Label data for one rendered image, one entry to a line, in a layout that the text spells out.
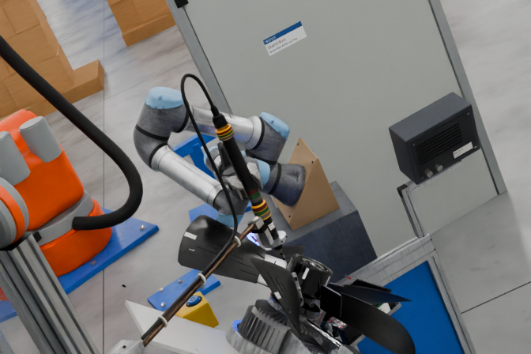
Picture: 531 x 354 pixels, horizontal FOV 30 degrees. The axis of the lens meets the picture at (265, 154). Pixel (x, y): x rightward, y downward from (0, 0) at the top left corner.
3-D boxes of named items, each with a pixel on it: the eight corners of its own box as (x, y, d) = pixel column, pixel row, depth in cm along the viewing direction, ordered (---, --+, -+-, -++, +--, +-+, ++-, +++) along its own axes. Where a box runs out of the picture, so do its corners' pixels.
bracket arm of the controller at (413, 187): (403, 198, 327) (400, 190, 326) (399, 195, 329) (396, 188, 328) (462, 163, 331) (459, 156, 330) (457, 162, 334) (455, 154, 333)
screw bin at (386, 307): (350, 348, 302) (342, 330, 299) (317, 334, 316) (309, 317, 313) (398, 306, 312) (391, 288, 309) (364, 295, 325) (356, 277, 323)
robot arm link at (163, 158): (115, 154, 319) (224, 231, 295) (127, 123, 316) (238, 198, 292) (140, 153, 329) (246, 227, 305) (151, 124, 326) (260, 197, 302)
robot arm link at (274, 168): (261, 186, 352) (226, 175, 348) (275, 152, 348) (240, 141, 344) (267, 199, 341) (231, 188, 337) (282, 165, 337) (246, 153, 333)
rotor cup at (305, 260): (326, 321, 268) (347, 278, 267) (281, 306, 262) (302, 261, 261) (306, 301, 281) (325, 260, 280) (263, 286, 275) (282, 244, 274)
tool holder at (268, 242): (275, 252, 269) (261, 223, 266) (255, 253, 274) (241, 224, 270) (291, 233, 276) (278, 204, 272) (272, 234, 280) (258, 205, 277)
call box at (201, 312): (177, 354, 308) (162, 327, 304) (168, 340, 317) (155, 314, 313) (221, 328, 311) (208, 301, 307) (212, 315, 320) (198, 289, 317)
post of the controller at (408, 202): (420, 239, 333) (401, 190, 326) (416, 236, 335) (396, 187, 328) (427, 235, 333) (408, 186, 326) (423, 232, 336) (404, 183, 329)
